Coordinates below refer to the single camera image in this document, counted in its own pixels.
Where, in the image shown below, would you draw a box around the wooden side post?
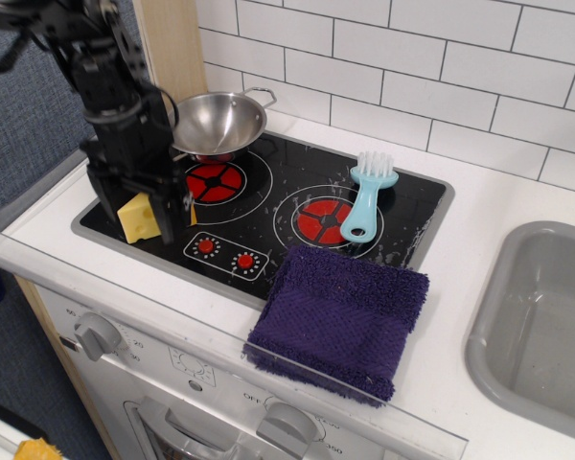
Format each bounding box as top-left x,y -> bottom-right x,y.
133,0 -> 208,109

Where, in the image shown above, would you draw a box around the grey left oven knob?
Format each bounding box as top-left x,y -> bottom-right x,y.
74,312 -> 122,362

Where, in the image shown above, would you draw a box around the stainless steel pot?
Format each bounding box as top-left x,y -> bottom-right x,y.
170,87 -> 277,163

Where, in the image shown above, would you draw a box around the yellow toy cheese wedge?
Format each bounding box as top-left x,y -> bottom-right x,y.
117,193 -> 198,244

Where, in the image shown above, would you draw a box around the black toy stovetop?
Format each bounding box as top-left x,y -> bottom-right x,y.
73,134 -> 454,309

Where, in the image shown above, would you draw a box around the grey toy sink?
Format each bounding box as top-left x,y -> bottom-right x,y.
465,221 -> 575,439

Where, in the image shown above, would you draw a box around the light blue dish brush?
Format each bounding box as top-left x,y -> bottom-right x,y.
340,151 -> 399,243

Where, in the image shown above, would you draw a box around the yellow black object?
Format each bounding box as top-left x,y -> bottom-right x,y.
0,439 -> 64,460

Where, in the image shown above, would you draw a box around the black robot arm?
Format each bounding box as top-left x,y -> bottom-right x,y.
0,1 -> 190,244

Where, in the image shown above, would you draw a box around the grey right oven knob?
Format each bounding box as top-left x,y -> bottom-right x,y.
256,402 -> 318,459

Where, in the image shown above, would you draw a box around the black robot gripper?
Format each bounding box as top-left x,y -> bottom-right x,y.
81,88 -> 187,244

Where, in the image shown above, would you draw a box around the purple folded towel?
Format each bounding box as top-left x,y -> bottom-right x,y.
243,245 -> 429,406

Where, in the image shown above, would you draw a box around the grey oven knob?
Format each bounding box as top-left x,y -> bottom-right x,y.
256,402 -> 318,459
74,312 -> 122,362

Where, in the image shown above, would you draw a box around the white toy oven front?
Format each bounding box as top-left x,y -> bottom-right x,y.
34,284 -> 471,460

